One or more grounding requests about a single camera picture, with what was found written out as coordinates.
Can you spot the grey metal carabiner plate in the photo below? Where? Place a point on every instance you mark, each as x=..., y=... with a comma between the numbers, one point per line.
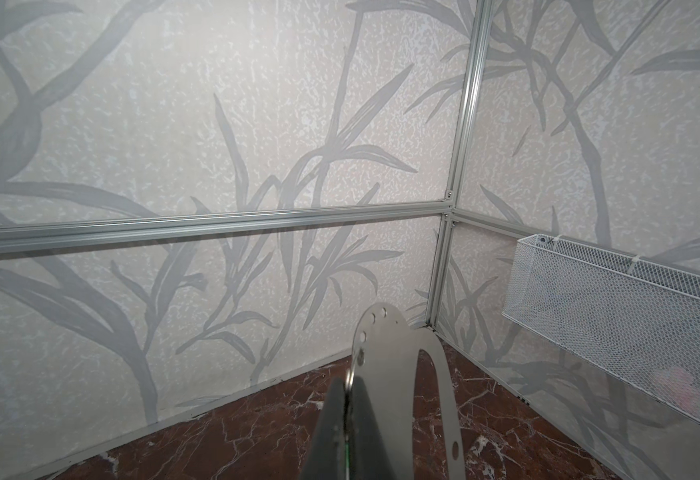
x=385, y=356

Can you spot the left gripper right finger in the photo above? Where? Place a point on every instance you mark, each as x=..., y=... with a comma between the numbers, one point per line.
x=366, y=456

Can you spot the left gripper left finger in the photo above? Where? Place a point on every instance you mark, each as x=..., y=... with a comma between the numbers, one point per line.
x=326, y=457

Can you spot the aluminium frame horizontal bar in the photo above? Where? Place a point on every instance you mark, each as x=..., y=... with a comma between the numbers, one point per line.
x=46, y=237

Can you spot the aluminium frame corner post right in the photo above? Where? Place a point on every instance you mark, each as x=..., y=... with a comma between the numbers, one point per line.
x=464, y=129

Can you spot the white wire mesh basket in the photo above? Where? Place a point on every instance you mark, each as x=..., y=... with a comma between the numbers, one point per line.
x=634, y=318

